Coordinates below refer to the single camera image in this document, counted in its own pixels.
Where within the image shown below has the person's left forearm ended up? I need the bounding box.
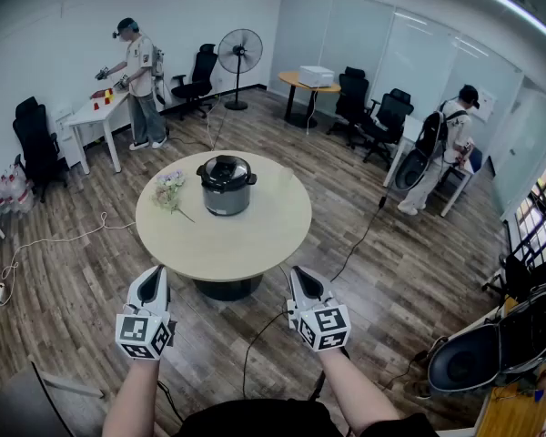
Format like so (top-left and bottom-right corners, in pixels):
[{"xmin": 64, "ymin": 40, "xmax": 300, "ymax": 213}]
[{"xmin": 100, "ymin": 357, "xmax": 163, "ymax": 437}]

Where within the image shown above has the group of water bottles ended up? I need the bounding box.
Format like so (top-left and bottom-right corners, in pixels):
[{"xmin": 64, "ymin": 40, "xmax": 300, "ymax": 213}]
[{"xmin": 0, "ymin": 155, "xmax": 36, "ymax": 221}]

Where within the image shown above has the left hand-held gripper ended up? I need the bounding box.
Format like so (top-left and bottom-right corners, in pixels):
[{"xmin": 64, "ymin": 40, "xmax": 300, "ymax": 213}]
[{"xmin": 115, "ymin": 265, "xmax": 177, "ymax": 361}]

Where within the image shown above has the artificial flower bouquet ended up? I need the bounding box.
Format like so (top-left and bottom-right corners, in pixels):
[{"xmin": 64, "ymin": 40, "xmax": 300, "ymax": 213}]
[{"xmin": 151, "ymin": 169, "xmax": 196, "ymax": 224}]

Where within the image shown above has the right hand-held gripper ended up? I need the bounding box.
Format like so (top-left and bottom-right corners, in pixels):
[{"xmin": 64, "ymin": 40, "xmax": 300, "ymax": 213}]
[{"xmin": 287, "ymin": 265, "xmax": 351, "ymax": 353}]

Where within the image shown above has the wooden desk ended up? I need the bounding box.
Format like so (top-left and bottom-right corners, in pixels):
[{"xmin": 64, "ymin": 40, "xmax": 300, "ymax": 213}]
[{"xmin": 475, "ymin": 380, "xmax": 546, "ymax": 437}]

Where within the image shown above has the black table pedestal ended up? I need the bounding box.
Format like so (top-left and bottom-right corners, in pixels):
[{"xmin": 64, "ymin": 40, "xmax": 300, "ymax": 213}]
[{"xmin": 193, "ymin": 273, "xmax": 265, "ymax": 302}]

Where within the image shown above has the ceiling light strip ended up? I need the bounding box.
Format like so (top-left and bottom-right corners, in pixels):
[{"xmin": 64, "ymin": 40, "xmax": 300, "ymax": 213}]
[{"xmin": 455, "ymin": 0, "xmax": 546, "ymax": 40}]

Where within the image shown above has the grey top white desk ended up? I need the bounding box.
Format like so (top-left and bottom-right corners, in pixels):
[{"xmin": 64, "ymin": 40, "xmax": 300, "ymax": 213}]
[{"xmin": 0, "ymin": 360, "xmax": 106, "ymax": 437}]

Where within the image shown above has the clear plastic cup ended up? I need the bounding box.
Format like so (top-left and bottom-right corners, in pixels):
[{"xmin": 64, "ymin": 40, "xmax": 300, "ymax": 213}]
[{"xmin": 277, "ymin": 167, "xmax": 296, "ymax": 194}]

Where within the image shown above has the black floor cable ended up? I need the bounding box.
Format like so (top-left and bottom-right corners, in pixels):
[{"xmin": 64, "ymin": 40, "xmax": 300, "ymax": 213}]
[{"xmin": 329, "ymin": 196, "xmax": 389, "ymax": 283}]

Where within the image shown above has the black floor fan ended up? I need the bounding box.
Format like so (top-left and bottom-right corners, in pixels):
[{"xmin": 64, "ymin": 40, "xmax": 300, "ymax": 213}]
[{"xmin": 217, "ymin": 28, "xmax": 264, "ymax": 111}]

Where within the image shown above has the white drawer cabinet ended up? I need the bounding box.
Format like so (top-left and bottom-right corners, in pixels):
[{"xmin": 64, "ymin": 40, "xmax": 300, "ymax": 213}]
[{"xmin": 54, "ymin": 105, "xmax": 90, "ymax": 168}]

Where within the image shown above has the black pressure cooker lid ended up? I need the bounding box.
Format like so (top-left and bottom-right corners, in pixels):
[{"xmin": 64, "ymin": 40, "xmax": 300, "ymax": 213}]
[{"xmin": 196, "ymin": 154, "xmax": 258, "ymax": 196}]

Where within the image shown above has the black pressure cooker pot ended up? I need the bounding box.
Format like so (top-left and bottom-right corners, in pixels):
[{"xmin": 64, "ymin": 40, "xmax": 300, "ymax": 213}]
[{"xmin": 201, "ymin": 180, "xmax": 253, "ymax": 218}]

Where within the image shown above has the white wall notice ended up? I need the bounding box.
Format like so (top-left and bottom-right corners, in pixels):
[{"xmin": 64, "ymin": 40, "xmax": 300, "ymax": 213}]
[{"xmin": 477, "ymin": 86, "xmax": 498, "ymax": 123}]

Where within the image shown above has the person's black shirt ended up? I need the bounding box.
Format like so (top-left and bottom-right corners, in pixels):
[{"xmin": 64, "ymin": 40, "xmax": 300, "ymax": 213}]
[{"xmin": 172, "ymin": 398, "xmax": 440, "ymax": 437}]

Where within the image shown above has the white floor cable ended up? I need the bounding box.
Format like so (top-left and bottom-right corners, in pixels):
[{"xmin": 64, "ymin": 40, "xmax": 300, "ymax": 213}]
[
  {"xmin": 204, "ymin": 93, "xmax": 224, "ymax": 152},
  {"xmin": 0, "ymin": 211, "xmax": 137, "ymax": 307}
]

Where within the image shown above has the window with black railing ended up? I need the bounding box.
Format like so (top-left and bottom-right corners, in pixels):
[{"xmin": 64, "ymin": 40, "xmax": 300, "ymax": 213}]
[{"xmin": 511, "ymin": 150, "xmax": 546, "ymax": 272}]

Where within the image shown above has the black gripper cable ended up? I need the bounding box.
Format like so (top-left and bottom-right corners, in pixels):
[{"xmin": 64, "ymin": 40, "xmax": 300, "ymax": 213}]
[{"xmin": 241, "ymin": 310, "xmax": 297, "ymax": 400}]

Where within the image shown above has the black office chair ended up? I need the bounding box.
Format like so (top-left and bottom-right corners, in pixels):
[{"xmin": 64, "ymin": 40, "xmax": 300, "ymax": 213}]
[
  {"xmin": 326, "ymin": 66, "xmax": 382, "ymax": 149},
  {"xmin": 361, "ymin": 87, "xmax": 415, "ymax": 171},
  {"xmin": 170, "ymin": 43, "xmax": 219, "ymax": 121},
  {"xmin": 12, "ymin": 97, "xmax": 69, "ymax": 204},
  {"xmin": 480, "ymin": 252, "xmax": 536, "ymax": 302}
]

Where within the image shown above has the orange round table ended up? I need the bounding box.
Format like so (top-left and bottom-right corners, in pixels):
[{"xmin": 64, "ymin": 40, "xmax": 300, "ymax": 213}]
[{"xmin": 278, "ymin": 70, "xmax": 342, "ymax": 129}]

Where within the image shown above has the white microwave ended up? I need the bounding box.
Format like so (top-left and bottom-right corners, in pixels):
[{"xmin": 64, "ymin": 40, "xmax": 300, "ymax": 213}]
[{"xmin": 298, "ymin": 65, "xmax": 336, "ymax": 89}]

